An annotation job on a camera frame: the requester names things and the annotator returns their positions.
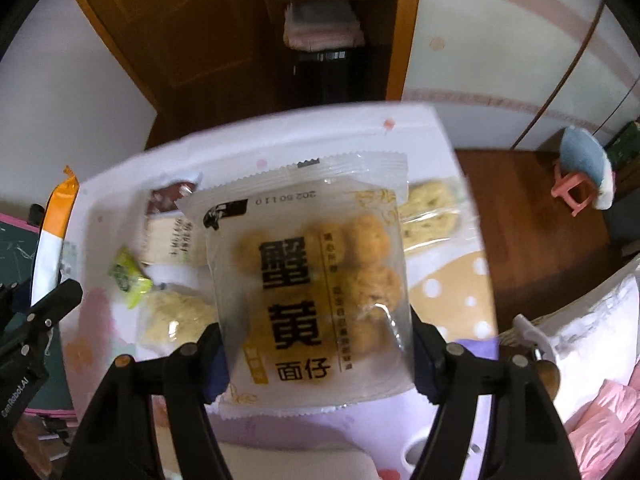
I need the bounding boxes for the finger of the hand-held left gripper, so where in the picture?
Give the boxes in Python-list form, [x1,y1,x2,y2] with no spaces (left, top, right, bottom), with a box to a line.
[0,282,32,328]
[0,280,83,356]

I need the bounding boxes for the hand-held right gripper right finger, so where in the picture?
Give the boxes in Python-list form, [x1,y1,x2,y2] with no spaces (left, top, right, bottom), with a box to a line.
[410,310,583,480]

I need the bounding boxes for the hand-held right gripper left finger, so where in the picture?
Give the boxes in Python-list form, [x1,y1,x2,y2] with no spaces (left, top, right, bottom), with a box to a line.
[70,324,233,480]

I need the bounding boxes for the clear noodle cake packet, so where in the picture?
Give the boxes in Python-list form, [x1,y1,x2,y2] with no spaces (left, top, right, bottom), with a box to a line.
[137,285,218,361]
[400,180,463,251]

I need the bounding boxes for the orange white snack packet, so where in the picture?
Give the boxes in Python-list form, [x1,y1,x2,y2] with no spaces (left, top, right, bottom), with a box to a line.
[30,165,81,306]

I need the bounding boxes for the green snack packet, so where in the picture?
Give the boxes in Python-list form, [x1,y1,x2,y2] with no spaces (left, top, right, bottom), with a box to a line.
[109,247,153,311]

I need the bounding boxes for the translucent packet of yellow balls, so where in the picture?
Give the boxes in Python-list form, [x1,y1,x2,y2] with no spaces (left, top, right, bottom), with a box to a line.
[177,150,416,418]

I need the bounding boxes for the white plastic tray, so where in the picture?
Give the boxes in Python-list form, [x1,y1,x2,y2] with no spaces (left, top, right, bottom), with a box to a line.
[215,440,436,480]

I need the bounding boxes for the dark brown white packet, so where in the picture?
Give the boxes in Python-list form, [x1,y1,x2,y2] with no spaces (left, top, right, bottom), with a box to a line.
[142,182,201,266]

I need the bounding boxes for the brown wooden bed knob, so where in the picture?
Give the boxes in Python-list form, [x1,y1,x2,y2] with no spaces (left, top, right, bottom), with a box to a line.
[535,360,561,401]

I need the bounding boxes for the white bed sheet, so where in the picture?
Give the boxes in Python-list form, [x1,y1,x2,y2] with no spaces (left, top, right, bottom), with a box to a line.
[515,260,640,391]

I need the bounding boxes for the pink blanket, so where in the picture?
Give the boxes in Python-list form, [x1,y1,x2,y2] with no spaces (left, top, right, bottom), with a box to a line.
[565,375,640,480]

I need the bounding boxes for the pink plastic stool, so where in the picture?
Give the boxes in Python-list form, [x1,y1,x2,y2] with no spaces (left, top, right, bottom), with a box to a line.
[551,162,598,217]

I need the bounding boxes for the printed cartoon tablecloth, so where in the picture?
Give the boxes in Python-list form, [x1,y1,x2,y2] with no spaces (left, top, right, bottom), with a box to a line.
[60,102,501,480]

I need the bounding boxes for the blue white plush cushion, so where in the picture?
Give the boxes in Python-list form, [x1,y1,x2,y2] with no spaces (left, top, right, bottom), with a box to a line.
[559,126,616,211]

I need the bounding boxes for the dark green box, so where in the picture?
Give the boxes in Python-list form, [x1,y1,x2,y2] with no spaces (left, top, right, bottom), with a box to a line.
[607,122,640,171]

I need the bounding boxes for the wooden door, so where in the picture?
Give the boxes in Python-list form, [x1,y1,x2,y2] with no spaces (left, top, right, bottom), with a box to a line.
[65,0,296,126]

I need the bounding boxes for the black bin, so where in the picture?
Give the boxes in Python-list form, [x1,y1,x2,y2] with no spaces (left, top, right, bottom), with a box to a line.
[292,50,351,106]

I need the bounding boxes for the wooden shelf cabinet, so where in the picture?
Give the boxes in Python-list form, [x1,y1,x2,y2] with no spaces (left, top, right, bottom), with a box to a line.
[255,0,426,106]

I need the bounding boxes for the floral sliding wardrobe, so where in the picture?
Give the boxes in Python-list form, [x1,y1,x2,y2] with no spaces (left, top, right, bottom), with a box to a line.
[400,0,640,151]

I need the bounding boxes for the stack of folded towels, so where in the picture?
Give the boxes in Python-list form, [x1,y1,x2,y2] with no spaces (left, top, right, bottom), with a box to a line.
[282,2,366,51]

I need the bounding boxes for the green chalkboard pink frame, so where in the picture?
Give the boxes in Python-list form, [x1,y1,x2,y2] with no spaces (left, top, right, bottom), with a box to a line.
[0,212,76,416]

